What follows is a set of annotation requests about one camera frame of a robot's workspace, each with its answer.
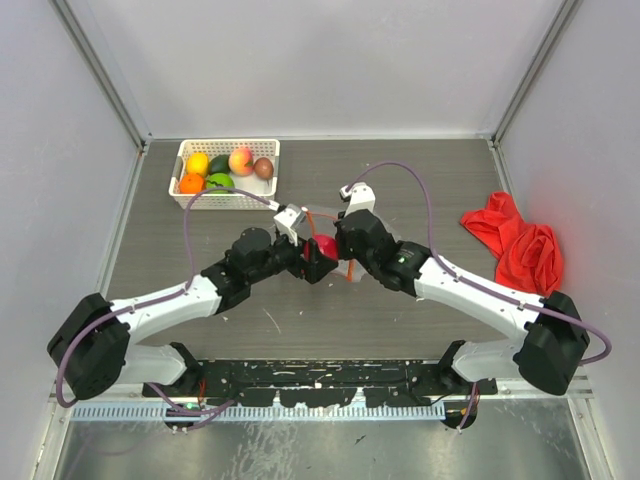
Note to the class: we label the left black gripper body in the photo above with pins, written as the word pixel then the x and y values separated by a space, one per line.
pixel 284 255

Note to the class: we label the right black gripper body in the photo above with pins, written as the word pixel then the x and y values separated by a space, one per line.
pixel 344 250

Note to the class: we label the red apple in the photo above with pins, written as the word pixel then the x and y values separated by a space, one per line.
pixel 321 246

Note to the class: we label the clear zip top bag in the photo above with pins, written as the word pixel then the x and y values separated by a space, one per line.
pixel 320 222

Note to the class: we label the green toy watermelon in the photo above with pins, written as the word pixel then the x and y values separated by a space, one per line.
pixel 220 183

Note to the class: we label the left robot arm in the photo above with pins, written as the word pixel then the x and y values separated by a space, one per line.
pixel 99 344

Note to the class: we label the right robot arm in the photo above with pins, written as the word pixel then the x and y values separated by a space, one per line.
pixel 544 340

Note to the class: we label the white plastic basket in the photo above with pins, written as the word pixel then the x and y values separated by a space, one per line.
pixel 212 148

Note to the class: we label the brown passion fruit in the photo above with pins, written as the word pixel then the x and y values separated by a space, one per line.
pixel 263 168

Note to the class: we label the pink yellow peach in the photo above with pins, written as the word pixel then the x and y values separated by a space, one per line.
pixel 240 161

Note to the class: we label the dark green avocado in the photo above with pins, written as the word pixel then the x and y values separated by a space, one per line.
pixel 219 164

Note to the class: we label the orange fruit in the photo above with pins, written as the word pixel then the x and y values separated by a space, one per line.
pixel 192 184

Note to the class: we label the yellow lemon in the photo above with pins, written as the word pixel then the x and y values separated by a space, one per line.
pixel 197 164

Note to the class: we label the red cloth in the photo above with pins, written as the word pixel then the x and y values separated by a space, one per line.
pixel 529 257

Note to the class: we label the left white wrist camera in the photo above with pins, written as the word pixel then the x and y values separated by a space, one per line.
pixel 287 220

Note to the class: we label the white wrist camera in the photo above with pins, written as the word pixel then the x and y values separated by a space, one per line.
pixel 358 196
pixel 287 220

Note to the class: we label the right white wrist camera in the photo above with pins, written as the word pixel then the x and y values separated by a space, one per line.
pixel 358 196

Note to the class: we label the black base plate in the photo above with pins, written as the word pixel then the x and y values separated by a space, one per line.
pixel 259 383

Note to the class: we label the white slotted cable duct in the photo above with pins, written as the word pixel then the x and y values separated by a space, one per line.
pixel 138 411

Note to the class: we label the right aluminium frame post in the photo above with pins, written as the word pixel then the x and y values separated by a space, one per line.
pixel 560 21

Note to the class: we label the aluminium frame post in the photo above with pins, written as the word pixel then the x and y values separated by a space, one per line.
pixel 560 21
pixel 89 53

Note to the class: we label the left aluminium frame post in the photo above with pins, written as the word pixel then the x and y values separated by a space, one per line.
pixel 89 53

